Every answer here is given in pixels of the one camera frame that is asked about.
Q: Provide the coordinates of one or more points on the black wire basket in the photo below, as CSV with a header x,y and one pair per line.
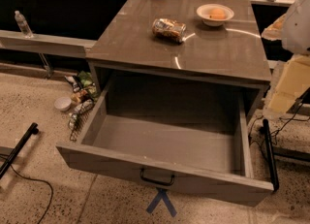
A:
x,y
78,118

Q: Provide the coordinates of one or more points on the blue tape cross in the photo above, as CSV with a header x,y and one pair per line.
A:
x,y
162,197

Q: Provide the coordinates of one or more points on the snack packets on floor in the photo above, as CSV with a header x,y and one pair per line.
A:
x,y
80,93

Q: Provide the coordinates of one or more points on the black stand bar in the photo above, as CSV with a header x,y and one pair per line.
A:
x,y
32,130
270,156

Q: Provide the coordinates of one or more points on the clear plastic water bottle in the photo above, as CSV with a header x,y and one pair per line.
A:
x,y
23,24

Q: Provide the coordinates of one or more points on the tan padded gripper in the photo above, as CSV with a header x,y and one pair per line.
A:
x,y
297,27

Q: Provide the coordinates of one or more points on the small white bowl on floor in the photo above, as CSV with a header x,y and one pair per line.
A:
x,y
62,104

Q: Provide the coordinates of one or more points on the grey top drawer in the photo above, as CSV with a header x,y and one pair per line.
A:
x,y
196,131

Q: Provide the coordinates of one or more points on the black drawer handle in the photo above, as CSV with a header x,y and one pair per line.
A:
x,y
156,179

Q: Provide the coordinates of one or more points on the green snack bag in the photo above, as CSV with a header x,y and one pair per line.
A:
x,y
85,78

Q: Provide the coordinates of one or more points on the black stand bar left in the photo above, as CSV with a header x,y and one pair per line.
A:
x,y
32,130

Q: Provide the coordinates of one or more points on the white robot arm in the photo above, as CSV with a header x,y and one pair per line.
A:
x,y
292,29

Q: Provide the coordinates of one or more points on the black stand bar right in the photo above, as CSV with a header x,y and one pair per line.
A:
x,y
270,156

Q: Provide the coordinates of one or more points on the grey side shelf left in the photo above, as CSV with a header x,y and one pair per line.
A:
x,y
39,43

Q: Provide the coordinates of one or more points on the orange fruit in bowl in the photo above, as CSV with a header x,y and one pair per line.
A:
x,y
217,13

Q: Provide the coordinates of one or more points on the grey cabinet with glossy top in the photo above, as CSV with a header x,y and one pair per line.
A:
x,y
232,54

